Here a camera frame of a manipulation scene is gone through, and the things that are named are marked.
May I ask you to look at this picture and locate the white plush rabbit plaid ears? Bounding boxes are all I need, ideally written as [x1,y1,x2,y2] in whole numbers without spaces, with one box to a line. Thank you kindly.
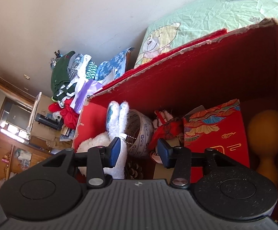
[77,101,130,179]

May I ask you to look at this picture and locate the roll of printed tape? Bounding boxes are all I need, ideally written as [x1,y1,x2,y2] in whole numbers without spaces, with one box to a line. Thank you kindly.
[125,110,153,157]

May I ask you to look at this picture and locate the red plush toy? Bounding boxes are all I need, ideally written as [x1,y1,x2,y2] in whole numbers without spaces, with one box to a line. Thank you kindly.
[48,98,79,130]

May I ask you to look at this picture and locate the red gift bag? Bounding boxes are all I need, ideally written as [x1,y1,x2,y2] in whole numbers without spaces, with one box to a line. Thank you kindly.
[183,99,250,184]

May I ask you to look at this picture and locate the black cylindrical device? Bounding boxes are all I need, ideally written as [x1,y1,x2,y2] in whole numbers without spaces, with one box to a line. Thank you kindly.
[35,113,64,131]

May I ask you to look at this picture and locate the pile of folded clothes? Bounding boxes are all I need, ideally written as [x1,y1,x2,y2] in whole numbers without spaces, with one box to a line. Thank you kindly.
[50,51,103,108]

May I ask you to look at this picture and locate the wooden cabinet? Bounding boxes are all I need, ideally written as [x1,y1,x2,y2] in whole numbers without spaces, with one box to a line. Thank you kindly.
[0,132,50,181]

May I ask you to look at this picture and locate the red cardboard box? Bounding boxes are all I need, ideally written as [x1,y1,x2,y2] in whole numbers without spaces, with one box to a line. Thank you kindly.
[72,18,278,228]

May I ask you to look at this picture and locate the green yellow cartoon bedsheet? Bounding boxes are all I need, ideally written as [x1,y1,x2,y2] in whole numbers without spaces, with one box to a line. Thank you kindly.
[134,0,278,67]

